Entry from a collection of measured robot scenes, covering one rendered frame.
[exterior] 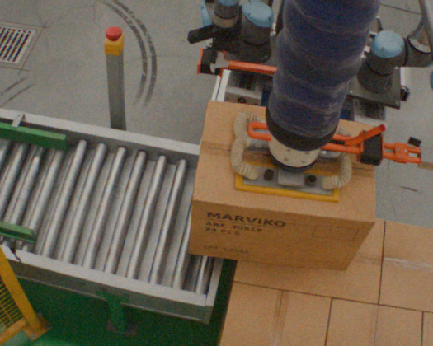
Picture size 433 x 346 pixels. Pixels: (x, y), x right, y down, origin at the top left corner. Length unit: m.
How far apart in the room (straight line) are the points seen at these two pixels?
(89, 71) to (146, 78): 0.35
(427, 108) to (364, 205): 1.94
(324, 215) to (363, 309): 0.61
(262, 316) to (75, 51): 2.15
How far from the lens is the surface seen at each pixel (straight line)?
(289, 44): 1.62
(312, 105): 1.72
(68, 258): 2.50
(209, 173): 2.06
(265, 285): 2.46
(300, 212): 2.02
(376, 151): 2.04
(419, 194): 3.54
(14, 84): 3.79
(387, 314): 2.54
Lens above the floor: 2.79
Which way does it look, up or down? 57 degrees down
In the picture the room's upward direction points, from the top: 7 degrees clockwise
